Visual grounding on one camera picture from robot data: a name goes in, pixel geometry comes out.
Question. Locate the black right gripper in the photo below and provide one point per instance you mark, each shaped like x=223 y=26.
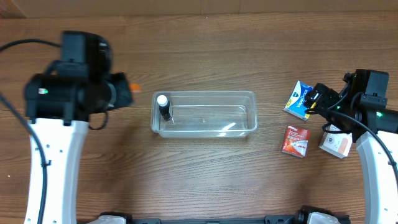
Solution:
x=321 y=96

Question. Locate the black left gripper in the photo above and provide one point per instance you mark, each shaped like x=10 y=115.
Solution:
x=123 y=90

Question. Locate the orange tube white cap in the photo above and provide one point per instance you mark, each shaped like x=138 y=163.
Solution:
x=135 y=88

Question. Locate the blue VapoDrops box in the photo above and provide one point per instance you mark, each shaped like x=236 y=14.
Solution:
x=295 y=103

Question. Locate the black bottle white cap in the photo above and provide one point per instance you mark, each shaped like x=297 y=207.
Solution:
x=164 y=107

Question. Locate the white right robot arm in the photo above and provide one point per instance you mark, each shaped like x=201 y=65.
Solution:
x=359 y=110

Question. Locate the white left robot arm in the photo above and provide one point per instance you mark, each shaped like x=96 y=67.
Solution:
x=59 y=109

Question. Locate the clear plastic container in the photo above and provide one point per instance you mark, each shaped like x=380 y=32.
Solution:
x=206 y=114

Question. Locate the white Hansaplast plaster box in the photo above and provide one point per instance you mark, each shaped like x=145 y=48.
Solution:
x=337 y=144

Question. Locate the red medicine box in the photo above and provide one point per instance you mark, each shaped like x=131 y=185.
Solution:
x=295 y=141

